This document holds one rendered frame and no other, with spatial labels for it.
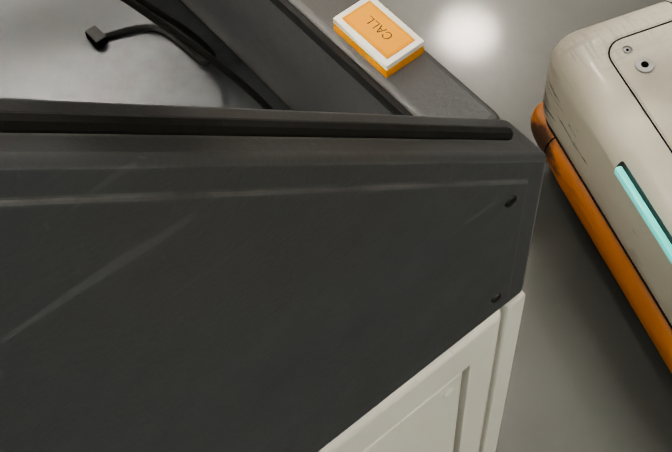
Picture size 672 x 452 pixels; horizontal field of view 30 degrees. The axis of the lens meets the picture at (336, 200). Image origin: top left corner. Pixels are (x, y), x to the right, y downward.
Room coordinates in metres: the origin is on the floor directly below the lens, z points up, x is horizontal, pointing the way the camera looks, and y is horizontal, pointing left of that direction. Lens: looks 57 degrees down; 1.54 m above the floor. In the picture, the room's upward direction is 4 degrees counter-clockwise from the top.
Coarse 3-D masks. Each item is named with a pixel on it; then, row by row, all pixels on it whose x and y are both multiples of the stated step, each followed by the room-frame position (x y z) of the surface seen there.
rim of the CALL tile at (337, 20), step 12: (360, 0) 0.52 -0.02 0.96; (372, 0) 0.52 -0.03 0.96; (348, 12) 0.51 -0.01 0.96; (384, 12) 0.51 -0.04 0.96; (336, 24) 0.50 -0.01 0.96; (360, 36) 0.49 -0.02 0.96; (372, 48) 0.48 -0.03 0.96; (408, 48) 0.48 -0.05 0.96; (384, 60) 0.47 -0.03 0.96; (396, 60) 0.47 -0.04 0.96
